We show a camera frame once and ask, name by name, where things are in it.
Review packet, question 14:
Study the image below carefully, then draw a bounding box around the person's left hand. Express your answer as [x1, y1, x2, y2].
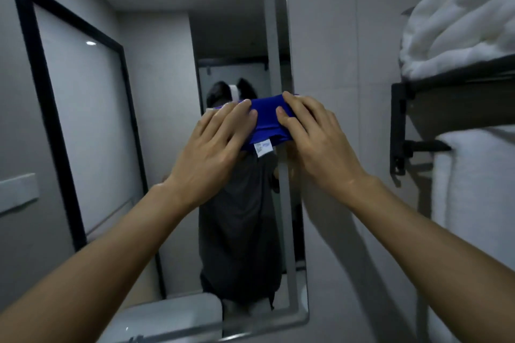
[165, 99, 259, 211]

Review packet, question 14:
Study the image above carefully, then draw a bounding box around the person's right hand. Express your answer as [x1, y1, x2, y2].
[275, 91, 371, 203]

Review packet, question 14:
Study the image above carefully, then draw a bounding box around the blue cloth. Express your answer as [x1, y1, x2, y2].
[213, 94, 300, 159]

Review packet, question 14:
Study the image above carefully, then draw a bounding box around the rectangular wall mirror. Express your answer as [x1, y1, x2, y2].
[0, 0, 310, 343]

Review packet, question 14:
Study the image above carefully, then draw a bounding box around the person's left forearm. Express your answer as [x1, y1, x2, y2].
[0, 182, 198, 343]

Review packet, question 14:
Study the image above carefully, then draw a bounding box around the person's right forearm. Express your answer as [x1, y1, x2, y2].
[349, 176, 515, 343]

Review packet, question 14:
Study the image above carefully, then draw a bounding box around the black towel rack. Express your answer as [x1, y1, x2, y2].
[389, 55, 515, 177]

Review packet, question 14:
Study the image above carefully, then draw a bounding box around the hanging white towel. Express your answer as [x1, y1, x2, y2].
[428, 125, 515, 343]

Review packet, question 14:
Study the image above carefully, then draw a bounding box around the folded white towel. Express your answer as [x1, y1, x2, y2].
[399, 0, 515, 81]

